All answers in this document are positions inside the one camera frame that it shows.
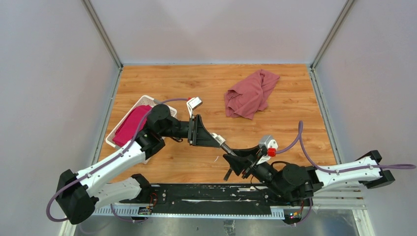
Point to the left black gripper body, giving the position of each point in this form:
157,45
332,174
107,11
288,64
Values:
192,131

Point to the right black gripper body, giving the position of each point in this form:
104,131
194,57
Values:
256,160

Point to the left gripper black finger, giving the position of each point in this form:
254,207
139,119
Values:
207,140
200,129

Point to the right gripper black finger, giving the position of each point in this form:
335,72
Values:
236,162
246,152

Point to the white pipe elbow fitting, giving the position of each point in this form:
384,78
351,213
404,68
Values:
218,138

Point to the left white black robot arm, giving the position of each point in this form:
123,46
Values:
79,194

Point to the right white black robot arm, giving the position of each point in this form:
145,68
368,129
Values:
294,183

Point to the dusty pink cloth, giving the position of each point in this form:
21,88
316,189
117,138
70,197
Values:
248,96

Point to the magenta cloth in basket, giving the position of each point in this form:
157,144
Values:
128,127

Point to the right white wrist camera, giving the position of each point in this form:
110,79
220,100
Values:
268,146

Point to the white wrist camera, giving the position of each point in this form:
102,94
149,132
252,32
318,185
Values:
268,146
192,104

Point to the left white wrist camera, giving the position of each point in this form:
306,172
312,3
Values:
192,104

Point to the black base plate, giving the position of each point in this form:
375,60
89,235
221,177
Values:
214,199

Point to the aluminium frame rail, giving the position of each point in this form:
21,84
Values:
339,198

